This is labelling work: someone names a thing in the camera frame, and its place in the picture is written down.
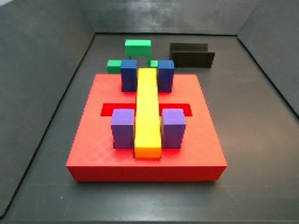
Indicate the green bridge-shaped object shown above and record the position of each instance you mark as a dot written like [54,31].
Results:
[136,48]

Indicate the yellow long bar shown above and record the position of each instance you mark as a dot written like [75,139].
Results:
[147,119]

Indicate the purple block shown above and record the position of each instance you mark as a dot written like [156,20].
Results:
[172,128]
[123,128]

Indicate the purple block right front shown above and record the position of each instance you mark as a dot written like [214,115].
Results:
[172,128]

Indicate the purple block left front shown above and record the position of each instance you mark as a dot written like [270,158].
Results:
[123,128]

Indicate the blue block left rear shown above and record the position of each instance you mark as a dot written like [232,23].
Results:
[128,69]

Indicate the black angled bracket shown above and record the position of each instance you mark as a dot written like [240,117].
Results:
[191,55]

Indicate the red base board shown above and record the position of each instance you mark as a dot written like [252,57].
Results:
[96,162]

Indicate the blue block right rear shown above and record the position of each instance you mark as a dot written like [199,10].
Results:
[164,75]

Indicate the blue block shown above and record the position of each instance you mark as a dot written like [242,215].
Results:
[128,69]
[164,75]

